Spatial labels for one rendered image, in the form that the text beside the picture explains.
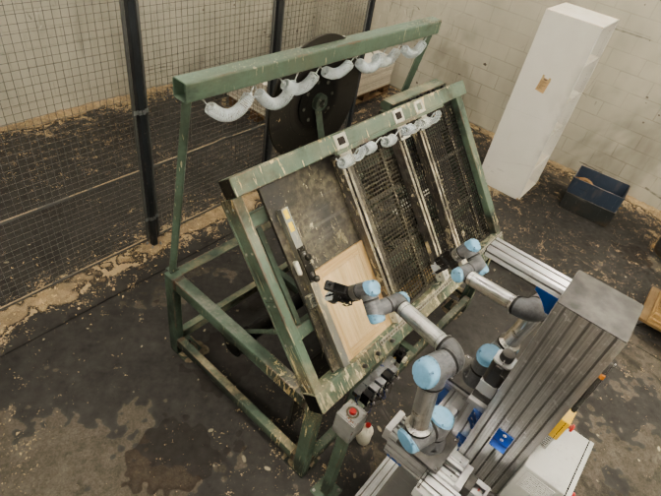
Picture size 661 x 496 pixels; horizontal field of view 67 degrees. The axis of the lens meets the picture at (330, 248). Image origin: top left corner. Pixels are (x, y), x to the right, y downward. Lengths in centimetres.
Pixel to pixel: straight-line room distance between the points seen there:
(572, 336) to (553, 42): 435
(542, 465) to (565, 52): 439
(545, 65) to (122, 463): 527
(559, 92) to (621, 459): 359
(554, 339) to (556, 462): 71
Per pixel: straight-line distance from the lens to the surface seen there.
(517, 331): 267
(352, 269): 289
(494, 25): 770
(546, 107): 610
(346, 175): 285
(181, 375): 386
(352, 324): 289
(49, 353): 416
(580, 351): 201
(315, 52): 293
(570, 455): 261
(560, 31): 594
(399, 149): 327
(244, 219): 241
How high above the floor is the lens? 318
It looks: 41 degrees down
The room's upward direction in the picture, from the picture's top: 12 degrees clockwise
